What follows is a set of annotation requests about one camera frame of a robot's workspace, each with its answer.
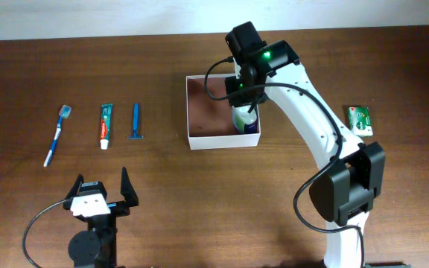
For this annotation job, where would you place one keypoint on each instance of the clear blue spray bottle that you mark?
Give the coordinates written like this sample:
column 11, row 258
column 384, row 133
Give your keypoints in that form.
column 245, row 120

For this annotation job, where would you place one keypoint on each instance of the blue disposable razor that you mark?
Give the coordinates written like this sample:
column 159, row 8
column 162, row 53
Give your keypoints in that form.
column 135, row 124

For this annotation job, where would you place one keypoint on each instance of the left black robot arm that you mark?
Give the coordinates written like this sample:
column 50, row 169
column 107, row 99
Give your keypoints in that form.
column 96, row 246

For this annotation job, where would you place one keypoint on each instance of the green soap packet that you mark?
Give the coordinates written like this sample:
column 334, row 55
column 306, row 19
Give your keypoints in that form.
column 360, row 121

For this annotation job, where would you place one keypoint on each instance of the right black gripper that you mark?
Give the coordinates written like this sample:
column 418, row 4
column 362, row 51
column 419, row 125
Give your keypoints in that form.
column 240, row 99

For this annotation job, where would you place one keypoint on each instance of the white cardboard box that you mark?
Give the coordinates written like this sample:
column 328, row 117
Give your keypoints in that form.
column 209, row 122

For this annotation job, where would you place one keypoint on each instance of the green red toothpaste tube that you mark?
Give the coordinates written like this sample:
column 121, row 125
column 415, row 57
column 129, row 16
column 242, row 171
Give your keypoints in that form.
column 106, row 115

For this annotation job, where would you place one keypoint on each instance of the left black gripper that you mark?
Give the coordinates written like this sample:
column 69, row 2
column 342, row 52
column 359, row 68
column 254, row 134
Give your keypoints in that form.
column 121, row 208

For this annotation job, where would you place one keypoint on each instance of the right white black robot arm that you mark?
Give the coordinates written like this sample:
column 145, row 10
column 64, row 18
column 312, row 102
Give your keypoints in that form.
column 350, row 172

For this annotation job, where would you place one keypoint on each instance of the blue white toothbrush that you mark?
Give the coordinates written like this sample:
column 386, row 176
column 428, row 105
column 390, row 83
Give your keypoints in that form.
column 63, row 113

